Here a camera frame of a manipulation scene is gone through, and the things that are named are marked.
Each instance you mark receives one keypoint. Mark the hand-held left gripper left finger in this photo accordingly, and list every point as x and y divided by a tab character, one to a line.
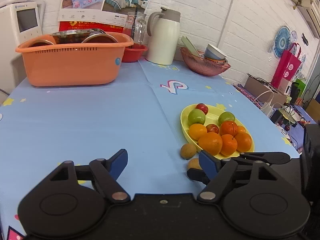
120	160

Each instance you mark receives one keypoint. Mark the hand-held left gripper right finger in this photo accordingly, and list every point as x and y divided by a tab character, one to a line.
207	162

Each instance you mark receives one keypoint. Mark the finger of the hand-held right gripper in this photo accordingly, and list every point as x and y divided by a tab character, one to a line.
196	174
275	157

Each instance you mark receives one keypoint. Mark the brown longan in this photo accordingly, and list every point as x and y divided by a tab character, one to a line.
188	151
193	163

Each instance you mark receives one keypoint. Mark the large orange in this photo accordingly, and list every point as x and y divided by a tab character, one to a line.
210	143
243	141

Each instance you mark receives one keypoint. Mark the small yellow-orange citrus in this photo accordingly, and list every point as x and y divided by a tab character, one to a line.
197	131

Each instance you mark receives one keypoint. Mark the red plum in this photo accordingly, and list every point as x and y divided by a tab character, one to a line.
212	128
202	108

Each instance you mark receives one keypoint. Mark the tangerine with stem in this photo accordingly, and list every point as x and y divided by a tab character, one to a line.
228	128

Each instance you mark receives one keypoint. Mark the small kumquat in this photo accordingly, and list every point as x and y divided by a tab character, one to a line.
241	129

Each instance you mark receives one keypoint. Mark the green apple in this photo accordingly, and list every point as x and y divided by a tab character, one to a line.
196	117

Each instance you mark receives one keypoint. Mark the yellow plastic plate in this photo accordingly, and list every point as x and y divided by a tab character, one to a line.
212	115

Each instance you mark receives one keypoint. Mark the green-red mango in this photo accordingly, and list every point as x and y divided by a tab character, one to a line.
226	118

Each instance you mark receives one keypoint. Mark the blue star-print tablecloth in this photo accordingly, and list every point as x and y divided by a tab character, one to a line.
87	125

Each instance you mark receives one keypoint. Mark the white power adapter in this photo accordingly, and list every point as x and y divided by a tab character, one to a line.
267	108

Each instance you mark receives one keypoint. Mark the black speaker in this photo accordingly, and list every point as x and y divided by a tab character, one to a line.
295	91

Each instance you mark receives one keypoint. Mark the green bag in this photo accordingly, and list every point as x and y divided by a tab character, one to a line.
301	86

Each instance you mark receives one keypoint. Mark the cardboard box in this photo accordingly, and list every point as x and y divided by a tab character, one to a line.
260	87

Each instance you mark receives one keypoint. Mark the pink gift bag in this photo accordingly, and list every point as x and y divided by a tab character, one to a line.
286	67

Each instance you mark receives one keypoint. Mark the pink glass bowl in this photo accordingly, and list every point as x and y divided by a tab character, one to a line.
202	67

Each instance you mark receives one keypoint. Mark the orange plastic basket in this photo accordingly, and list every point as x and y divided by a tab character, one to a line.
72	65

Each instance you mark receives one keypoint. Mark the red plastic bowl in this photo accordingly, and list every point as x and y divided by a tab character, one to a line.
132	53

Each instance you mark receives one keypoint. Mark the blue-white ceramic bowl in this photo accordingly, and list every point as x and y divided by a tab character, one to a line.
215	52

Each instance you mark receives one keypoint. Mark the pale green dish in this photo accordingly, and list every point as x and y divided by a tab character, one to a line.
190	46

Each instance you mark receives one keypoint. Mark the steel bowl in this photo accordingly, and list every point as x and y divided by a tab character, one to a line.
40	42
100	38
71	36

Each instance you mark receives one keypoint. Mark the white thermos jug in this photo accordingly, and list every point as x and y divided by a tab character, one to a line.
163	40

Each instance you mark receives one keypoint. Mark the clear drinking glass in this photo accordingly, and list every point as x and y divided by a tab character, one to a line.
140	28
129	25

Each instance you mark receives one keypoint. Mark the white appliance with screen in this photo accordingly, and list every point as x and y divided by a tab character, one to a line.
10	55

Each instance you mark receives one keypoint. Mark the white air conditioner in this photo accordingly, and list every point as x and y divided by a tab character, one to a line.
308	2

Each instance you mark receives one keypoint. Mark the blue round wall fan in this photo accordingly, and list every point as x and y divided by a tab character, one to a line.
281	41

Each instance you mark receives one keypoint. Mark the wall calendar poster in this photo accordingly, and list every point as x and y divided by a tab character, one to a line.
100	5

